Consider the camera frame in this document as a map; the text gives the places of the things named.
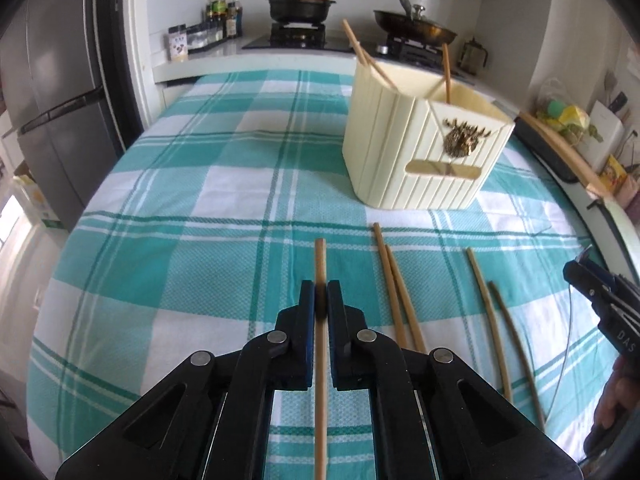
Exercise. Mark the white knife holder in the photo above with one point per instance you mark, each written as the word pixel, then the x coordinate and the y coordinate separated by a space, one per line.
pixel 602 130

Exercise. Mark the teal white checked tablecloth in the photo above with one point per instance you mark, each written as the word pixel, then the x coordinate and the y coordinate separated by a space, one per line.
pixel 175 210

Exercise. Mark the yellow capped sauce bottle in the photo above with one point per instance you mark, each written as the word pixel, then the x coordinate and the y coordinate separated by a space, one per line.
pixel 217 10

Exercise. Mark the yellow printed cup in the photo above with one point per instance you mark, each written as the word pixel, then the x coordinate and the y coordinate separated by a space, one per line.
pixel 614 172

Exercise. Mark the black gas stove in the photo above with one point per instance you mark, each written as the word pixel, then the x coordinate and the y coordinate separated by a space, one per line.
pixel 300 42

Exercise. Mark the black oblong pad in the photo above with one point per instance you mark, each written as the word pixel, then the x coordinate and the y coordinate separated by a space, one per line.
pixel 542 152

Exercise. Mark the black clay pot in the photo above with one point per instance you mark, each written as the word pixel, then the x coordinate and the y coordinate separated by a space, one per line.
pixel 300 10

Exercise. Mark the yellow green plastic bag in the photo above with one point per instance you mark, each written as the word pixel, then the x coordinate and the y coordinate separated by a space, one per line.
pixel 570 117

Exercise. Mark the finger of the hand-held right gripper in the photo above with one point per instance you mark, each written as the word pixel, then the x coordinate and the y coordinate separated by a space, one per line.
pixel 612 280
pixel 590 290

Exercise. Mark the wooden cutting board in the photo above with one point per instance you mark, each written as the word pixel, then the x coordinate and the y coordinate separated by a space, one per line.
pixel 565 155

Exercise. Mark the small dark sauce bottle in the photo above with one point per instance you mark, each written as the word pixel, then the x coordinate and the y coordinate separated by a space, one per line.
pixel 207 20

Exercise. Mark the dark metal wok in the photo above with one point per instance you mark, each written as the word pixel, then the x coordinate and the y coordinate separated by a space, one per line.
pixel 415 32

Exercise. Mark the grey refrigerator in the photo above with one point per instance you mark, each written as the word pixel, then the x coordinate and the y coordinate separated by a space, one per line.
pixel 50 85

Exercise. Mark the person's right hand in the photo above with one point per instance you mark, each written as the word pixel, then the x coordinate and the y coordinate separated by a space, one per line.
pixel 612 405

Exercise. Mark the wooden chopstick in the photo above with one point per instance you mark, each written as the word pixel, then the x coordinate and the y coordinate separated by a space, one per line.
pixel 372 62
pixel 385 270
pixel 357 47
pixel 510 330
pixel 482 300
pixel 400 285
pixel 446 70
pixel 320 260

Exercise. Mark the green cutting board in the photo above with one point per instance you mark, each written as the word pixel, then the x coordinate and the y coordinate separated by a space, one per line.
pixel 627 245

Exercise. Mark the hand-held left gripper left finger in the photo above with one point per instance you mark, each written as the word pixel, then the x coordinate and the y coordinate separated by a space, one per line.
pixel 307 340

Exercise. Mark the white label spice jar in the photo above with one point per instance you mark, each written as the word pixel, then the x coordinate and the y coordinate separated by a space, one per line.
pixel 178 45

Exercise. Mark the clear spice jar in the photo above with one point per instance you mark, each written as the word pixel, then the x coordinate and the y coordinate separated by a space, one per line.
pixel 205 37
pixel 216 35

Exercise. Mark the cardboard box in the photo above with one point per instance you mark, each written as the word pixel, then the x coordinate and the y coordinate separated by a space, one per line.
pixel 40 205

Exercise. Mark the glass wok lid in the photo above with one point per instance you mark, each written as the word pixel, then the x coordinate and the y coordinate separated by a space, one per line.
pixel 420 17

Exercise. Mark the dark soy sauce bottle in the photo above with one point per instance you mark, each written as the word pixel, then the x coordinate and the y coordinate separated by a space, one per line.
pixel 232 22

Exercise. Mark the cream utensil holder box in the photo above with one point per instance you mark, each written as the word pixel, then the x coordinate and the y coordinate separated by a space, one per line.
pixel 390 150

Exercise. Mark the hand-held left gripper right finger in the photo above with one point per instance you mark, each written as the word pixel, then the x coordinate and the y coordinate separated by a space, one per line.
pixel 337 340

